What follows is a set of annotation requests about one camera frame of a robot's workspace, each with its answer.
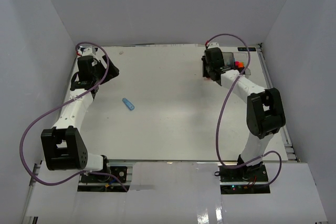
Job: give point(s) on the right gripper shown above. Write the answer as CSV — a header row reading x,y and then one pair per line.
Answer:
x,y
203,63

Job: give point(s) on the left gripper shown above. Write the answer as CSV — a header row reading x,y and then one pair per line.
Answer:
x,y
113,71

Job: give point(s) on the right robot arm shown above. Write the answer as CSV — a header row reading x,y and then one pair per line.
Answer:
x,y
264,114

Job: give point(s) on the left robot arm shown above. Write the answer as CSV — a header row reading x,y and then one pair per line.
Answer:
x,y
63,146

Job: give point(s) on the grey transparent container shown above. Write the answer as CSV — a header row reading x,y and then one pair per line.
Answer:
x,y
228,59

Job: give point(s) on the right blue table label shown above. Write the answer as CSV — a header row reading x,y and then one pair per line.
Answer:
x,y
246,49

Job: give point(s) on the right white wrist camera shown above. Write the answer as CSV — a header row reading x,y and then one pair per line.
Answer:
x,y
210,45

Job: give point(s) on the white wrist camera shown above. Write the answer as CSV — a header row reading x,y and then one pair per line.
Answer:
x,y
87,51
210,45

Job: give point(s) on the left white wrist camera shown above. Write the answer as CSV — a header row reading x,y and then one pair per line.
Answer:
x,y
87,51

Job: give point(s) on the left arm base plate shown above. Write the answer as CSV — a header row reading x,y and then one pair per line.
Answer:
x,y
118,183

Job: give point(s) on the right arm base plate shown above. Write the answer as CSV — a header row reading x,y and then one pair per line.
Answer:
x,y
235,182

